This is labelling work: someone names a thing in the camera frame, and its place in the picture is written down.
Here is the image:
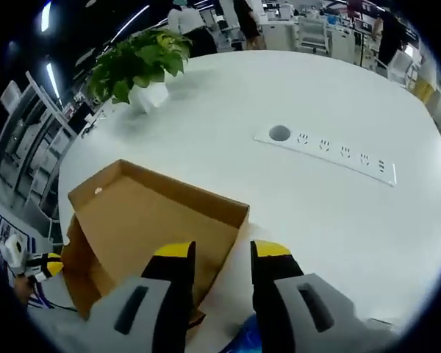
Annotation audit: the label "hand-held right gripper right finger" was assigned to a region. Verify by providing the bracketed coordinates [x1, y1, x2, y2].
[249, 238, 398, 353]

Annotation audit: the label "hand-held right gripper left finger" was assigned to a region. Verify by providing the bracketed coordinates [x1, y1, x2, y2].
[58, 240, 198, 353]

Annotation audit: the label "large blue wet wipes pack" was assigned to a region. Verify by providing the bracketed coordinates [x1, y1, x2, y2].
[220, 315, 265, 353]

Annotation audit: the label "brown cardboard shoe box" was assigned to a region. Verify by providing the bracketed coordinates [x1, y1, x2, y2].
[60, 158, 251, 329]

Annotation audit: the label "person's left hand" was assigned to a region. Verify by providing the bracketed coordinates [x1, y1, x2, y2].
[14, 275, 34, 306]

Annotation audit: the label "grey metal shelf rack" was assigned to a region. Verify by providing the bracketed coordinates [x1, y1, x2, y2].
[0, 71, 80, 207]

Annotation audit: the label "black computer monitor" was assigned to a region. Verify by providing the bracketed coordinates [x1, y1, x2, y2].
[68, 101, 97, 134]

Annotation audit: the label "white table socket panel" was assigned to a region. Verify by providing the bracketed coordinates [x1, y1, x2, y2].
[252, 124, 397, 188]

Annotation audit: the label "green plant in white pot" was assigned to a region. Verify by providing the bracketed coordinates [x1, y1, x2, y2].
[87, 29, 192, 114]

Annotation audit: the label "blue framed wall poster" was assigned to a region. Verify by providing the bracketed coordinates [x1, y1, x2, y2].
[0, 200, 34, 258]

